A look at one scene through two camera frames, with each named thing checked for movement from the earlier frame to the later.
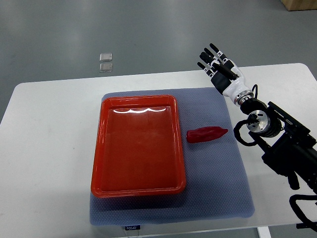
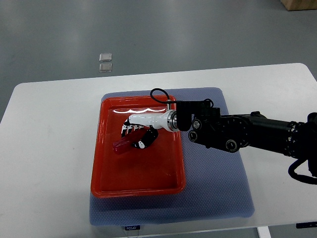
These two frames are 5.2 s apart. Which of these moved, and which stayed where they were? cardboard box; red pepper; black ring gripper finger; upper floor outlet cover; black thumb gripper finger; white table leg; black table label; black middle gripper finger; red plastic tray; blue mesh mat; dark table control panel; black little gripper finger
Moved: black little gripper finger; red pepper; black ring gripper finger; black thumb gripper finger; black middle gripper finger
Stayed: cardboard box; dark table control panel; red plastic tray; blue mesh mat; upper floor outlet cover; black table label; white table leg
